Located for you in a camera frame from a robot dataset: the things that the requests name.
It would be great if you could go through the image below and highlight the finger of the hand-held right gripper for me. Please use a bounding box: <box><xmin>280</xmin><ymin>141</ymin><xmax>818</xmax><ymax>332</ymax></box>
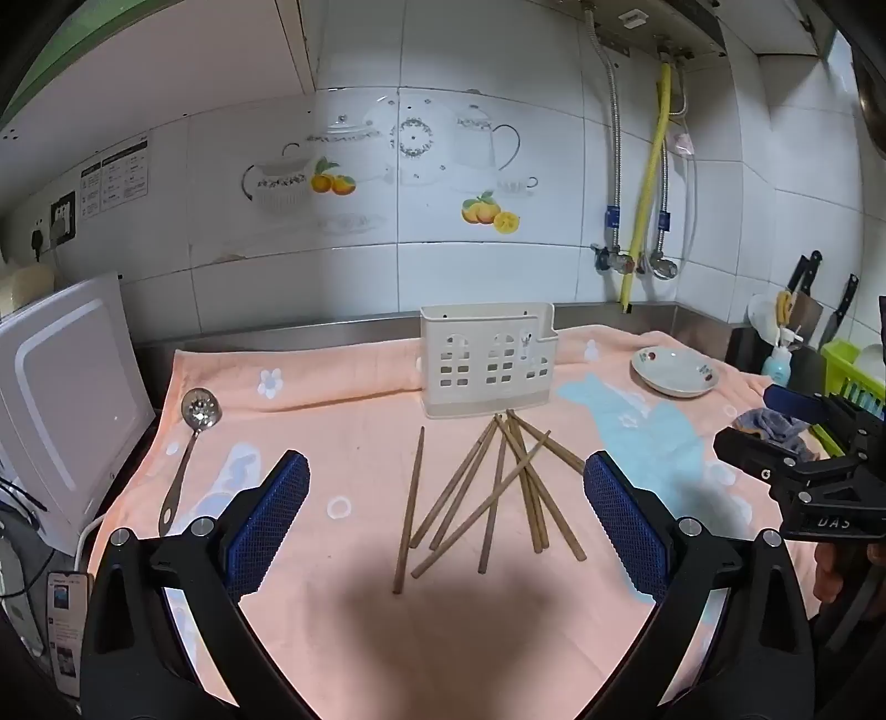
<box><xmin>763</xmin><ymin>384</ymin><xmax>859</xmax><ymax>434</ymax></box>
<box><xmin>713</xmin><ymin>427</ymin><xmax>842</xmax><ymax>486</ymax></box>

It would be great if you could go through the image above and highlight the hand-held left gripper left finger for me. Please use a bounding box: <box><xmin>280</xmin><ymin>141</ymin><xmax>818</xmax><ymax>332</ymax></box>
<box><xmin>79</xmin><ymin>450</ymin><xmax>312</xmax><ymax>720</ymax></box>

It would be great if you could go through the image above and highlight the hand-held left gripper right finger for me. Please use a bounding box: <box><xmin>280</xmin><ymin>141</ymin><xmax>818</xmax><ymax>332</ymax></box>
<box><xmin>583</xmin><ymin>450</ymin><xmax>821</xmax><ymax>720</ymax></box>

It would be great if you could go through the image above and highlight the wooden chopstick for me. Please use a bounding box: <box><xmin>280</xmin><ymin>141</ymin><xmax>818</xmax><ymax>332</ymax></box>
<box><xmin>477</xmin><ymin>429</ymin><xmax>509</xmax><ymax>574</ymax></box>
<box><xmin>509</xmin><ymin>413</ymin><xmax>588</xmax><ymax>562</ymax></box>
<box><xmin>410</xmin><ymin>430</ymin><xmax>553</xmax><ymax>580</ymax></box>
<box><xmin>494</xmin><ymin>414</ymin><xmax>550</xmax><ymax>554</ymax></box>
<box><xmin>392</xmin><ymin>425</ymin><xmax>426</xmax><ymax>595</ymax></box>
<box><xmin>505</xmin><ymin>408</ymin><xmax>588</xmax><ymax>476</ymax></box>
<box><xmin>429</xmin><ymin>425</ymin><xmax>505</xmax><ymax>553</ymax></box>
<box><xmin>408</xmin><ymin>416</ymin><xmax>499</xmax><ymax>549</ymax></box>

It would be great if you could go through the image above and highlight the beige plastic utensil holder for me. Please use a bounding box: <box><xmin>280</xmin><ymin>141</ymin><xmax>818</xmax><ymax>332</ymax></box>
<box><xmin>419</xmin><ymin>302</ymin><xmax>558</xmax><ymax>420</ymax></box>

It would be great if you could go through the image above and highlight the person's right hand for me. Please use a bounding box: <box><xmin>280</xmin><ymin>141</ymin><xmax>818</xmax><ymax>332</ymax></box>
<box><xmin>811</xmin><ymin>543</ymin><xmax>842</xmax><ymax>605</ymax></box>

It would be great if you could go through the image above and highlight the grey rag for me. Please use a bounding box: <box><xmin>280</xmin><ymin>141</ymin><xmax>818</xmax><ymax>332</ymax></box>
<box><xmin>734</xmin><ymin>407</ymin><xmax>818</xmax><ymax>461</ymax></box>

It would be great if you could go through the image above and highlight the black knife rack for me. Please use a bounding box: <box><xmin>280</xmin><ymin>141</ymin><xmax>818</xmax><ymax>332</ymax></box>
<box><xmin>727</xmin><ymin>325</ymin><xmax>825</xmax><ymax>389</ymax></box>

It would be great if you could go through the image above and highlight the green dish rack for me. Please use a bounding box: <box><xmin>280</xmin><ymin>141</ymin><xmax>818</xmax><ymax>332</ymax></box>
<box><xmin>810</xmin><ymin>339</ymin><xmax>886</xmax><ymax>458</ymax></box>

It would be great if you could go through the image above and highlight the white plastic ladle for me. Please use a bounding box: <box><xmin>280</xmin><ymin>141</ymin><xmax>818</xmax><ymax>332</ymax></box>
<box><xmin>746</xmin><ymin>294</ymin><xmax>786</xmax><ymax>343</ymax></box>

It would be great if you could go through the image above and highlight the white flower print plate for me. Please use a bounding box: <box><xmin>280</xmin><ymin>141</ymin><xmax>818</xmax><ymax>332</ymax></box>
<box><xmin>630</xmin><ymin>346</ymin><xmax>721</xmax><ymax>399</ymax></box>

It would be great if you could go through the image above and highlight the peach printed towel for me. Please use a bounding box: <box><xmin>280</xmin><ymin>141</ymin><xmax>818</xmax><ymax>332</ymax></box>
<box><xmin>83</xmin><ymin>324</ymin><xmax>821</xmax><ymax>720</ymax></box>

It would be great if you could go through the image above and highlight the knife block with knives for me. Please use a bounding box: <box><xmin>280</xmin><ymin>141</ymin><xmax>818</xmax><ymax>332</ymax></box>
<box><xmin>785</xmin><ymin>250</ymin><xmax>825</xmax><ymax>333</ymax></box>

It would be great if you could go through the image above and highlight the steel slotted spoon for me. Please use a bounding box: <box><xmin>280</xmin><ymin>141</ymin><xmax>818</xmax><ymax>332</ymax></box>
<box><xmin>158</xmin><ymin>388</ymin><xmax>224</xmax><ymax>537</ymax></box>

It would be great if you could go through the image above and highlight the thin white tube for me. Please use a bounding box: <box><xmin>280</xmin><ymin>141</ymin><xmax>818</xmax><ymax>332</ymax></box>
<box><xmin>664</xmin><ymin>114</ymin><xmax>699</xmax><ymax>268</ymax></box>

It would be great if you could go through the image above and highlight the red knob pipe valve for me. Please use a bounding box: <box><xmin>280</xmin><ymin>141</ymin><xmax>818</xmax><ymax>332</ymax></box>
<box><xmin>590</xmin><ymin>242</ymin><xmax>634</xmax><ymax>276</ymax></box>

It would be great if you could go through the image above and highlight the white microwave oven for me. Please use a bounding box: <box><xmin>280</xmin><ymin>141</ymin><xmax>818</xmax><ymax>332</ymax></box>
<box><xmin>0</xmin><ymin>272</ymin><xmax>157</xmax><ymax>555</ymax></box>

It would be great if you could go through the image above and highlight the hanging metal pan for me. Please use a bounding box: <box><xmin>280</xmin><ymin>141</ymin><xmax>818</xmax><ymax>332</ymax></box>
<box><xmin>848</xmin><ymin>28</ymin><xmax>886</xmax><ymax>157</ymax></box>

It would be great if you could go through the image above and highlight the white water heater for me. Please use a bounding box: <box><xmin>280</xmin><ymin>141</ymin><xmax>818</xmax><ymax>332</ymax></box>
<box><xmin>578</xmin><ymin>0</ymin><xmax>728</xmax><ymax>60</ymax></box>

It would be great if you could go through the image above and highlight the black handled knife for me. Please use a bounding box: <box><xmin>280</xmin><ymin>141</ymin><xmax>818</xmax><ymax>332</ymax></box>
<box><xmin>818</xmin><ymin>273</ymin><xmax>861</xmax><ymax>351</ymax></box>

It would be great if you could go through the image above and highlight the white power cable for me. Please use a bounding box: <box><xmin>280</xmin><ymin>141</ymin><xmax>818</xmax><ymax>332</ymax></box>
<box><xmin>75</xmin><ymin>511</ymin><xmax>115</xmax><ymax>575</ymax></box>

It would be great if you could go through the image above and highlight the flexible metal hose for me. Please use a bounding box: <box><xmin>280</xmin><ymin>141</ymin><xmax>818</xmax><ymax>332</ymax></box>
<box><xmin>585</xmin><ymin>7</ymin><xmax>624</xmax><ymax>254</ymax></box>
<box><xmin>651</xmin><ymin>131</ymin><xmax>674</xmax><ymax>257</ymax></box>

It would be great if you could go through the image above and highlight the yellow gas hose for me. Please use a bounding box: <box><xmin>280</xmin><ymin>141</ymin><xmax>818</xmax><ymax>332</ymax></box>
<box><xmin>621</xmin><ymin>61</ymin><xmax>674</xmax><ymax>314</ymax></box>

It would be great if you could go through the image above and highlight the black wall socket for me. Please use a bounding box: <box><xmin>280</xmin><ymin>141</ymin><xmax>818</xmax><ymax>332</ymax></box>
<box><xmin>48</xmin><ymin>194</ymin><xmax>77</xmax><ymax>243</ymax></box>

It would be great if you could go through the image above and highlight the wall notice sticker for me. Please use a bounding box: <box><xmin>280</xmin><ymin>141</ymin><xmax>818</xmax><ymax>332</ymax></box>
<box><xmin>78</xmin><ymin>135</ymin><xmax>152</xmax><ymax>219</ymax></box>

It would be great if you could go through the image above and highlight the green wall cabinet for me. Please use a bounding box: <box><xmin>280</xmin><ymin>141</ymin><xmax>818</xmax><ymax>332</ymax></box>
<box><xmin>0</xmin><ymin>0</ymin><xmax>316</xmax><ymax>132</ymax></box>

